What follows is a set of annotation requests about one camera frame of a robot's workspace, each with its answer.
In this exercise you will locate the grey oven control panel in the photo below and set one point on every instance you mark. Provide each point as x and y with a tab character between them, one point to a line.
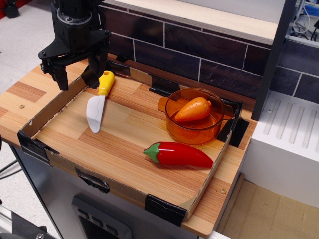
96	224

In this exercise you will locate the white toy sink drainer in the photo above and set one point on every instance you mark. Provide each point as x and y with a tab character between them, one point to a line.
283	153

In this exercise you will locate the red toy chili pepper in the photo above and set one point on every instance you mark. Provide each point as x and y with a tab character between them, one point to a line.
173	153

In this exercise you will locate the dark grey cabinet post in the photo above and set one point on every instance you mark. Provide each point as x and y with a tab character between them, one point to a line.
280	38

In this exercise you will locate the orange transparent plastic pot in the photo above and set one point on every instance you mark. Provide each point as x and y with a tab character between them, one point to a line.
197	132

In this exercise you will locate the toy knife yellow handle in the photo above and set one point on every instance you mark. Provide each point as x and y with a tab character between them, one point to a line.
95	105

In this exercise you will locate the orange toy carrot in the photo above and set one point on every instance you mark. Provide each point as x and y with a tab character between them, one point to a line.
196	109

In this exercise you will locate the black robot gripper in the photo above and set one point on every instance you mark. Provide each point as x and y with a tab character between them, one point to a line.
79	34

